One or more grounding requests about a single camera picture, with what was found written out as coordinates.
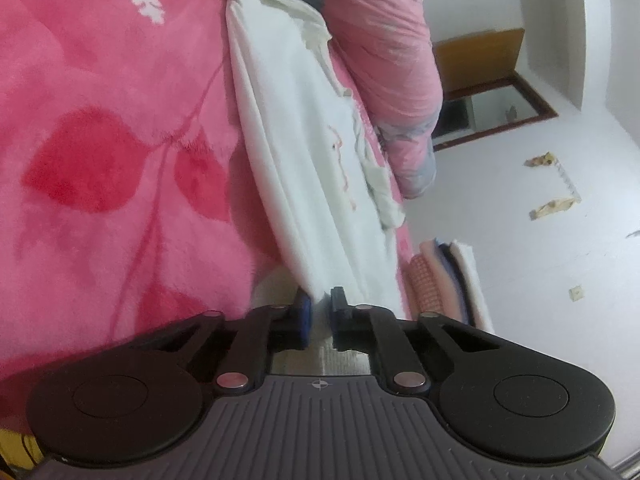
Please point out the wall switch plate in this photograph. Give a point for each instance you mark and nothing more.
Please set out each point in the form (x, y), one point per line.
(577, 293)

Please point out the long yellowish hanging rag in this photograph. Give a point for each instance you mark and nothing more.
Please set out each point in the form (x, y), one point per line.
(552, 207)

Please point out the wall hook rack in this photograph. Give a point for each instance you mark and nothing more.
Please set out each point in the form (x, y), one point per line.
(566, 180)

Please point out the wooden door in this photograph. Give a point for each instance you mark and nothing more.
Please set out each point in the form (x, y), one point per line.
(475, 60)

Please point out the stack of folded clothes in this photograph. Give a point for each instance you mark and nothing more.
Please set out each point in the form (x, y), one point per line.
(435, 280)

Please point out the small yellowish hanging rag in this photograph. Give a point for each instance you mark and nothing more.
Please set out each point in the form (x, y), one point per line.
(539, 160)

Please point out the pink grey quilt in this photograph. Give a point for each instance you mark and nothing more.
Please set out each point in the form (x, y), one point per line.
(385, 60)

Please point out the dark brown door frame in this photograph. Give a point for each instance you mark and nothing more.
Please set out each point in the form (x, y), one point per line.
(495, 133)

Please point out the pink floral blanket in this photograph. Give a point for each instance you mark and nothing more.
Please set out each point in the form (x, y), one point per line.
(100, 85)

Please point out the white garment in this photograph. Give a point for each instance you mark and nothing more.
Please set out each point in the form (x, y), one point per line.
(300, 160)

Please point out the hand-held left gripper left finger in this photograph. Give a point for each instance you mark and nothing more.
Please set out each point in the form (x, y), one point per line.
(303, 320)

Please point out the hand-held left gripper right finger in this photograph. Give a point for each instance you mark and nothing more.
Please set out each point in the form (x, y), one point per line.
(337, 312)

